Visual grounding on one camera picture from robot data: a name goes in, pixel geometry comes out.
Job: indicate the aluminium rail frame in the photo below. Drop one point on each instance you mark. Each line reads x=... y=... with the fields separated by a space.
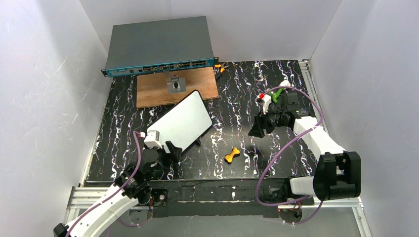
x=82 y=198

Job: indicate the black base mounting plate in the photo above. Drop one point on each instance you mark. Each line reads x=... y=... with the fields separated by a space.
x=222 y=197

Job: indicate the orange handled pliers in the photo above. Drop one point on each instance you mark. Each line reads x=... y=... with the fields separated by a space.
x=221 y=68

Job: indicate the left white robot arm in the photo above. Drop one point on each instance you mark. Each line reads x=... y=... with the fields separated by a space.
x=131 y=188

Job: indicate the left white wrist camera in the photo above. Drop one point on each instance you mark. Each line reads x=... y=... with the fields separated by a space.
x=151 y=139

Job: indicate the grey metal stand bracket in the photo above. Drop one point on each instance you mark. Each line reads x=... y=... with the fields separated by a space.
x=174 y=83

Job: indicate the grey network switch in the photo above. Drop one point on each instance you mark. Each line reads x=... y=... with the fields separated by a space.
x=159 y=46

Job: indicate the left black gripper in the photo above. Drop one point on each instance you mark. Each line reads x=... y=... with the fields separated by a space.
x=169 y=149

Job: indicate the white whiteboard black frame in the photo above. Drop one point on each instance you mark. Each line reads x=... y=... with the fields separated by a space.
x=184 y=123

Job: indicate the yellow black whiteboard eraser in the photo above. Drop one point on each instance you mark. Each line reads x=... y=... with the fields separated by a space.
x=233 y=154

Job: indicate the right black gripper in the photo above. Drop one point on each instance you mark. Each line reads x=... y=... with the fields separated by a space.
x=264 y=123

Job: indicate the brown wooden board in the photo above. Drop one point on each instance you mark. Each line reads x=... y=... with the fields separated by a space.
x=152 y=89

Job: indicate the green white marker tool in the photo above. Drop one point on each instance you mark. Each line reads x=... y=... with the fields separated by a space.
x=275 y=94

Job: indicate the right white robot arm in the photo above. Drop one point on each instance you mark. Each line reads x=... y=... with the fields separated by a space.
x=338 y=171

